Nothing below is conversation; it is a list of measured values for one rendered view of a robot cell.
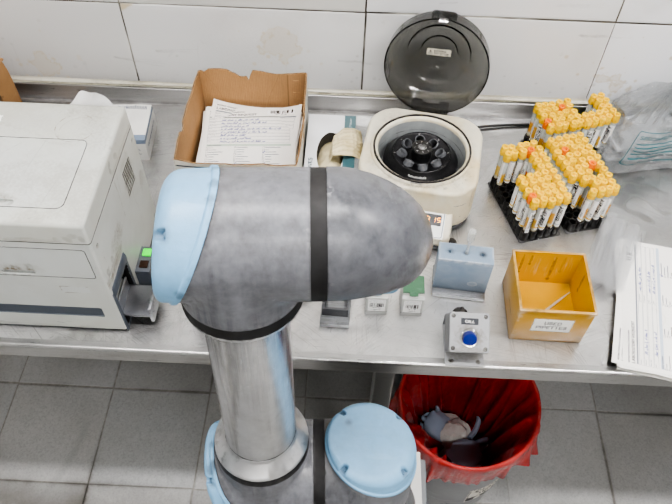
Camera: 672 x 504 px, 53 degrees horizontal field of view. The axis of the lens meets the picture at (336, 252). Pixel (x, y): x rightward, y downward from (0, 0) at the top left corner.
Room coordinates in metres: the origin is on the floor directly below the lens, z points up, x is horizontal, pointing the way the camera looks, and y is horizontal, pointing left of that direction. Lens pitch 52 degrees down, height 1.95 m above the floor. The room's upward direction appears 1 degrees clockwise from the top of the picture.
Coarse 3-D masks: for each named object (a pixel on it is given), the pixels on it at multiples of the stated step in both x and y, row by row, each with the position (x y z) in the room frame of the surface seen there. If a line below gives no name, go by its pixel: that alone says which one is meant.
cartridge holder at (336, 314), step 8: (328, 304) 0.70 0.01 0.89; (336, 304) 0.70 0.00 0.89; (344, 304) 0.70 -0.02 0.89; (328, 312) 0.67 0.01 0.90; (336, 312) 0.67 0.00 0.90; (344, 312) 0.67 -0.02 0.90; (320, 320) 0.66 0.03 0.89; (328, 320) 0.66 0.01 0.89; (336, 320) 0.66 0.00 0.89; (344, 320) 0.66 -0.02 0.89
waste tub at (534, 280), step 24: (528, 264) 0.77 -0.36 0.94; (552, 264) 0.77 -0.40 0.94; (576, 264) 0.76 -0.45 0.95; (504, 288) 0.75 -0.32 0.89; (528, 288) 0.75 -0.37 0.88; (552, 288) 0.75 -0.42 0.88; (576, 288) 0.73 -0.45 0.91; (528, 312) 0.64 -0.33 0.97; (552, 312) 0.64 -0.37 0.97; (576, 312) 0.64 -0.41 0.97; (528, 336) 0.64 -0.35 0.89; (552, 336) 0.64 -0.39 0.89; (576, 336) 0.64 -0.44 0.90
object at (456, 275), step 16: (448, 256) 0.75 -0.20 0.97; (464, 256) 0.75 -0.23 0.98; (480, 256) 0.75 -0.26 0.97; (448, 272) 0.74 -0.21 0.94; (464, 272) 0.74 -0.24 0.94; (480, 272) 0.74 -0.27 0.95; (432, 288) 0.74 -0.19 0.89; (448, 288) 0.74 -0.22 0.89; (464, 288) 0.74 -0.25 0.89; (480, 288) 0.74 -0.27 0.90
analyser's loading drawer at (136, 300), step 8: (128, 288) 0.70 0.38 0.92; (136, 288) 0.70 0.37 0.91; (144, 288) 0.71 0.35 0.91; (120, 296) 0.67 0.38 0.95; (128, 296) 0.69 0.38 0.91; (136, 296) 0.69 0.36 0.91; (144, 296) 0.69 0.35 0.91; (152, 296) 0.67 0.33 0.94; (120, 304) 0.66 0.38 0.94; (128, 304) 0.67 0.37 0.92; (136, 304) 0.67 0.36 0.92; (144, 304) 0.67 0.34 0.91; (152, 304) 0.66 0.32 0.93; (128, 312) 0.65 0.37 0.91; (136, 312) 0.65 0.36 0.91; (144, 312) 0.65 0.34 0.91; (152, 312) 0.65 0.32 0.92; (152, 320) 0.65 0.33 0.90
